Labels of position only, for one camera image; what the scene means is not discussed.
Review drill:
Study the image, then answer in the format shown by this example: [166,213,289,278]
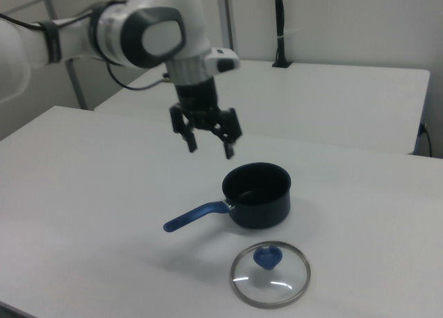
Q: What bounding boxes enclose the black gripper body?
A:
[174,76,223,130]

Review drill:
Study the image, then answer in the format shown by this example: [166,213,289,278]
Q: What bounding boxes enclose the dark saucepan with blue handle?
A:
[162,162,292,234]

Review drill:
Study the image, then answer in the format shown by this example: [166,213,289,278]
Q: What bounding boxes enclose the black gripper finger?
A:
[168,103,199,154]
[210,107,242,160]

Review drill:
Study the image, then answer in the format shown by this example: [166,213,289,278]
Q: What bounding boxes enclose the grey wall partition post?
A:
[218,0,237,53]

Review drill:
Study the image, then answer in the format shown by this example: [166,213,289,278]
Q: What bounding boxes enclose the black cable strap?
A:
[37,19,64,64]

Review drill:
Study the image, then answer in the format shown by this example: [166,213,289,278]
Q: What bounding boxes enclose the black cable on robot arm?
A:
[0,6,170,91]

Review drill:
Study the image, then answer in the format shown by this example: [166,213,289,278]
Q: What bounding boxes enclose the black cable beside side table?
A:
[419,122,434,158]

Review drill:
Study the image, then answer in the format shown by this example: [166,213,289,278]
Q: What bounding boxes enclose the black camera pole with base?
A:
[271,0,293,69]

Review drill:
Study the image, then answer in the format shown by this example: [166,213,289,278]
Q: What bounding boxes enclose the glass lid with blue knob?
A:
[229,240,311,309]

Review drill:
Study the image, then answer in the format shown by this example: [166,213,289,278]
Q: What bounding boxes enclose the white side table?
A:
[93,56,431,156]

